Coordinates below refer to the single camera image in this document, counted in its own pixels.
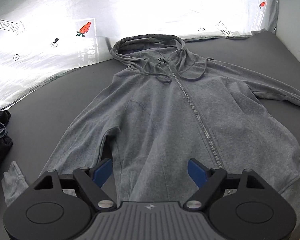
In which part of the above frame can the white printed sheet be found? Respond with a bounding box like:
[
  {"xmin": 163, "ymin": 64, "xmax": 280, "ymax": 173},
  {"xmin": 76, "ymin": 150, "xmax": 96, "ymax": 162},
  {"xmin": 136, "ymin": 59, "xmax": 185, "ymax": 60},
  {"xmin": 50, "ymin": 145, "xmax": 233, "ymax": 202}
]
[{"xmin": 0, "ymin": 0, "xmax": 278, "ymax": 110}]

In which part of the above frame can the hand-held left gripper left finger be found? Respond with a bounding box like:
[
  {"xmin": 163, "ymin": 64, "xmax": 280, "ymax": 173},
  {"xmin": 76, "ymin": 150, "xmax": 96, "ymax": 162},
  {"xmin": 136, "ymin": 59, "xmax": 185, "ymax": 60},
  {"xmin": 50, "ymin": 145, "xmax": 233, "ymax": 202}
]
[{"xmin": 33, "ymin": 158, "xmax": 115, "ymax": 208}]

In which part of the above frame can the pile of clothes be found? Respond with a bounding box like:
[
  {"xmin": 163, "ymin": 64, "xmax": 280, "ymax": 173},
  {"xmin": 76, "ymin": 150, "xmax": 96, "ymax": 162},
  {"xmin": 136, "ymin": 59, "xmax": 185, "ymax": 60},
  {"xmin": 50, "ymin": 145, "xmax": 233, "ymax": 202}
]
[{"xmin": 0, "ymin": 107, "xmax": 13, "ymax": 155}]

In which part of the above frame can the grey zip hoodie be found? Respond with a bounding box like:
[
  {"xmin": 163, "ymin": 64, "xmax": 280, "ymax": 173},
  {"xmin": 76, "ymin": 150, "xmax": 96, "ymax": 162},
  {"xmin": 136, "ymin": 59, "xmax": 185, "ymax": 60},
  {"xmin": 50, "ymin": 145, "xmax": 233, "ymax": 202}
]
[{"xmin": 1, "ymin": 33, "xmax": 300, "ymax": 203}]

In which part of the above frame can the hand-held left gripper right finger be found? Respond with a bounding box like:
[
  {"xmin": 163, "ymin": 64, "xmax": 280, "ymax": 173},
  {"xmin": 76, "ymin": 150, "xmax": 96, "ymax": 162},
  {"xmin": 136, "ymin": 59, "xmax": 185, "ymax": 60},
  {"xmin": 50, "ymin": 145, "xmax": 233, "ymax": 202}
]
[{"xmin": 184, "ymin": 158, "xmax": 267, "ymax": 208}]

